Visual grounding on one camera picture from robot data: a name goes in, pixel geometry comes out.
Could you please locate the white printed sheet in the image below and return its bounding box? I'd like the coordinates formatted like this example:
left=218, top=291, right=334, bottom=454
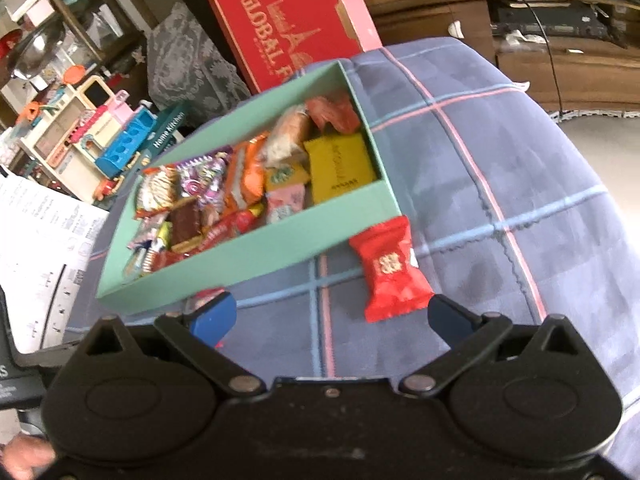
left=0, top=165, right=111, bottom=356

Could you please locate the clear bread roll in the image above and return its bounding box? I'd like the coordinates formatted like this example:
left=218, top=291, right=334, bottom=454
left=261, top=104, right=314, bottom=167

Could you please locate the large orange silver-striped snack bag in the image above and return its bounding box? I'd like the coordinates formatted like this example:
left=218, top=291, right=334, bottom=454
left=135, top=164, right=182, bottom=220

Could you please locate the orange-yellow bar packet green logo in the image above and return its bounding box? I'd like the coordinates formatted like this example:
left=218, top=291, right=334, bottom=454
left=263, top=159, right=312, bottom=192

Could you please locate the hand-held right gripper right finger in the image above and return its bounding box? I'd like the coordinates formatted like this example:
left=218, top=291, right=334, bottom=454
left=397, top=294, right=582, bottom=399

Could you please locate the purple candy bag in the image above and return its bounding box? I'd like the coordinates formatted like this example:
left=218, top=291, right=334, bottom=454
left=176, top=152, right=234, bottom=209

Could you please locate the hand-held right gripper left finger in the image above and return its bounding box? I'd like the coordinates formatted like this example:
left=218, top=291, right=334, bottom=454
left=80, top=290, right=264, bottom=401

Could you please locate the cream toy house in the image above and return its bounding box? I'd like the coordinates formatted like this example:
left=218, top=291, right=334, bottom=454
left=17, top=75, right=115, bottom=181

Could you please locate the person's left hand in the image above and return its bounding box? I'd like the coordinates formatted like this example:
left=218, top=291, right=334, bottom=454
left=0, top=434, right=57, bottom=480

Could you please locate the green cardboard box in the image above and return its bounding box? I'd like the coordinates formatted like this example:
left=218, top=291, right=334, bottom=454
left=96, top=59, right=401, bottom=316

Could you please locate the black electronic device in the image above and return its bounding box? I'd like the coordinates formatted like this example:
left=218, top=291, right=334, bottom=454
left=492, top=0, right=626, bottom=43

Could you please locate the metal bowl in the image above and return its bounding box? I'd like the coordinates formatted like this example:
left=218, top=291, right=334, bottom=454
left=5, top=10, right=69, bottom=82

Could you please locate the grey lace cloth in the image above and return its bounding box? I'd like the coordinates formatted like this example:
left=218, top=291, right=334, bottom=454
left=145, top=2, right=251, bottom=126

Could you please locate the black cable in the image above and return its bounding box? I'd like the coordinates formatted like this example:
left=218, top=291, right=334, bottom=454
left=510, top=0, right=568, bottom=116

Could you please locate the teal toy box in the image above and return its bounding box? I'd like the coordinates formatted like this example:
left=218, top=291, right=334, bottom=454
left=137, top=100, right=194, bottom=168

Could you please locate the small orange silver-striped packet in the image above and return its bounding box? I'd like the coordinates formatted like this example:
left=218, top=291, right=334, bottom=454
left=225, top=136, right=269, bottom=212

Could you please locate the red gift box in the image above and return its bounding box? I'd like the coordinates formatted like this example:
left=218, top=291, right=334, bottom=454
left=204, top=0, right=383, bottom=95

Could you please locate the blue plaid tablecloth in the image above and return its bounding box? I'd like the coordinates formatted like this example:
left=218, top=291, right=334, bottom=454
left=65, top=42, right=640, bottom=411

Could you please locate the pink blue packet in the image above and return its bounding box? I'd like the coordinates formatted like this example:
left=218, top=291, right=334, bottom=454
left=265, top=182, right=307, bottom=226

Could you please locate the red foil packet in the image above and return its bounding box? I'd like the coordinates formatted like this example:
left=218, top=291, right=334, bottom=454
left=305, top=93, right=362, bottom=136

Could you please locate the red packet gold print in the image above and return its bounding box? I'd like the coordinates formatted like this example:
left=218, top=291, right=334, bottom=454
left=348, top=215, right=435, bottom=324

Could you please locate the brown chocolate packet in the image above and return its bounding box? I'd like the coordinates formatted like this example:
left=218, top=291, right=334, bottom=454
left=169, top=204, right=205, bottom=255

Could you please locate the plain yellow packet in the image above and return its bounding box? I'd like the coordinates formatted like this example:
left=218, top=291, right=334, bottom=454
left=303, top=132, right=377, bottom=206

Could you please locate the pink blue toy kitchen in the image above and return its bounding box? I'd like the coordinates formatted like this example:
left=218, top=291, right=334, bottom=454
left=75, top=90, right=156, bottom=179

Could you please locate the small green yellow packet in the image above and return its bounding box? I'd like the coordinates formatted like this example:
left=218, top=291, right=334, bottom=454
left=142, top=221, right=173, bottom=273

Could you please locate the wooden cabinet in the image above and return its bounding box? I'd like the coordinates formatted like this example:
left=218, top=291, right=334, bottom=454
left=372, top=0, right=640, bottom=116

